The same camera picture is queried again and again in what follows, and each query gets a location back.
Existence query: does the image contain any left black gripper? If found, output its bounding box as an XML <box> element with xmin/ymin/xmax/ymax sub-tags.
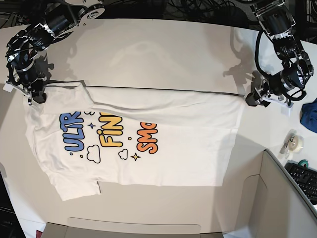
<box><xmin>245</xmin><ymin>74</ymin><xmax>288</xmax><ymax>106</ymax></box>

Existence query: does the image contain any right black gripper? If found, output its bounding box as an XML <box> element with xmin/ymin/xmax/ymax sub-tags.
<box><xmin>12</xmin><ymin>68</ymin><xmax>47</xmax><ymax>104</ymax></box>

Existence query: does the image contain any white printed t-shirt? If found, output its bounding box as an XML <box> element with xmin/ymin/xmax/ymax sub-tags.
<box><xmin>23</xmin><ymin>82</ymin><xmax>245</xmax><ymax>201</ymax></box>

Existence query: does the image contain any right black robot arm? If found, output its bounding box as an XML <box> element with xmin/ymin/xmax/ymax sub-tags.
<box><xmin>5</xmin><ymin>0</ymin><xmax>105</xmax><ymax>105</ymax></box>

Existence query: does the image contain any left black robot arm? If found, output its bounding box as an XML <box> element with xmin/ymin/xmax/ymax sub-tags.
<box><xmin>245</xmin><ymin>0</ymin><xmax>314</xmax><ymax>108</ymax></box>

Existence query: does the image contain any blue cloth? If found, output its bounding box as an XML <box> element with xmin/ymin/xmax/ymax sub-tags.
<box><xmin>300</xmin><ymin>99</ymin><xmax>317</xmax><ymax>133</ymax></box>

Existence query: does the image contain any clear tape dispenser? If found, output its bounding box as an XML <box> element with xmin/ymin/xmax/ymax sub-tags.
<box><xmin>279</xmin><ymin>129</ymin><xmax>304</xmax><ymax>159</ymax></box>

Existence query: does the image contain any green tape roll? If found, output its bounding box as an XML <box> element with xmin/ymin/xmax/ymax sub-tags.
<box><xmin>298</xmin><ymin>160</ymin><xmax>309</xmax><ymax>168</ymax></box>

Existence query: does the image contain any black computer keyboard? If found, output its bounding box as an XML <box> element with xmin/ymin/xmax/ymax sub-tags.
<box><xmin>285</xmin><ymin>163</ymin><xmax>317</xmax><ymax>205</ymax></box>

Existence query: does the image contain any beige partition box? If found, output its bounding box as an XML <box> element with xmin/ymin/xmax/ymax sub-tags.
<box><xmin>42</xmin><ymin>149</ymin><xmax>317</xmax><ymax>238</ymax></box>

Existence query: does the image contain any black monitor corner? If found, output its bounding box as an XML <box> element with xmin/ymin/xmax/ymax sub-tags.
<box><xmin>0</xmin><ymin>164</ymin><xmax>26</xmax><ymax>238</ymax></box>

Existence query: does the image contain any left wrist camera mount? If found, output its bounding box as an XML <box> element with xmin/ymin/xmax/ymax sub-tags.
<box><xmin>257</xmin><ymin>93</ymin><xmax>294</xmax><ymax>109</ymax></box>

